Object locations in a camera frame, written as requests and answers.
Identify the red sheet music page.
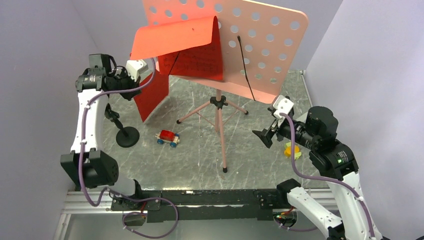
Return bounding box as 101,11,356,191
134,70,169,123

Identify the red sheet music folder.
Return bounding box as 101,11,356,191
130,16,224,82

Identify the pink tripod music stand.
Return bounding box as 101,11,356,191
141,0,310,174

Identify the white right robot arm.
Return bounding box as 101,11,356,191
253,106,384,240

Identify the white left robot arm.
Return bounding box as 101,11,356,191
60,53,149,210

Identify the yellow green toy block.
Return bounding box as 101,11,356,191
283,142,302,160

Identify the black microphone on stand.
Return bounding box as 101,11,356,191
104,103,140,148

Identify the red blue toy car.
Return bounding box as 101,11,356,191
155,129,180,148

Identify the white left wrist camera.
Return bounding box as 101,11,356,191
125,59,149,82

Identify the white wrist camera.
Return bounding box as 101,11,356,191
271,95,294,127
125,59,149,82

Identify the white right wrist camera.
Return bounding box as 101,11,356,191
271,95,294,127

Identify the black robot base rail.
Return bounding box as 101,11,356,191
111,188,292,223

